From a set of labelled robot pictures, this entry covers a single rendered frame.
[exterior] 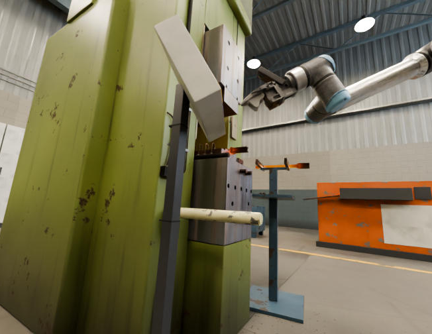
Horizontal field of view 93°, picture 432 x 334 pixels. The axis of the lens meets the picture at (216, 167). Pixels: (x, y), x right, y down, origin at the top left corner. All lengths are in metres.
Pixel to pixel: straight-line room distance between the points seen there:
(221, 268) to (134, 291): 0.39
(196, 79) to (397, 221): 4.37
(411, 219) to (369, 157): 4.52
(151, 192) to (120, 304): 0.49
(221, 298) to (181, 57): 1.00
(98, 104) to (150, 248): 0.84
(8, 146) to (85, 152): 4.84
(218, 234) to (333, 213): 3.73
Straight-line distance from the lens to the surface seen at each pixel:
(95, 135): 1.31
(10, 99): 6.98
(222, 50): 1.41
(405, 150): 9.07
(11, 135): 6.12
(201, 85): 0.58
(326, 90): 0.91
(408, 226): 4.69
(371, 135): 9.13
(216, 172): 1.10
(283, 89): 0.89
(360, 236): 4.64
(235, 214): 0.78
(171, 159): 0.69
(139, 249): 1.01
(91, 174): 1.27
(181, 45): 0.67
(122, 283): 1.11
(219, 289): 1.12
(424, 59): 1.34
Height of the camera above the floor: 0.66
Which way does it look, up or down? 11 degrees up
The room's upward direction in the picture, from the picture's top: 3 degrees clockwise
